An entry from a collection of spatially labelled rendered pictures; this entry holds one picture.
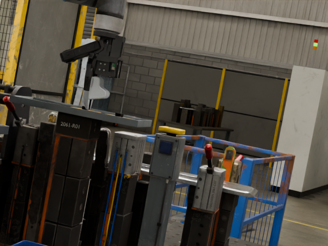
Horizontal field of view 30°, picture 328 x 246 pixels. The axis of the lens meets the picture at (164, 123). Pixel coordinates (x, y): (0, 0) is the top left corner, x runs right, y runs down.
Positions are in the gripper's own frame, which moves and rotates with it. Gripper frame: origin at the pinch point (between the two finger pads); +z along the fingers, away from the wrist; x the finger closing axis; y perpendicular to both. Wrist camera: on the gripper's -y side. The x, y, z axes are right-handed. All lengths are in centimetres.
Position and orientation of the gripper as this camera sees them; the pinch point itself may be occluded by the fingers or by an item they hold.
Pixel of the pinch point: (86, 104)
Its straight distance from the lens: 168.6
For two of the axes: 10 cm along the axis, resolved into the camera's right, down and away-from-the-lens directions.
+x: 1.3, -0.3, 9.9
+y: 9.7, 1.9, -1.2
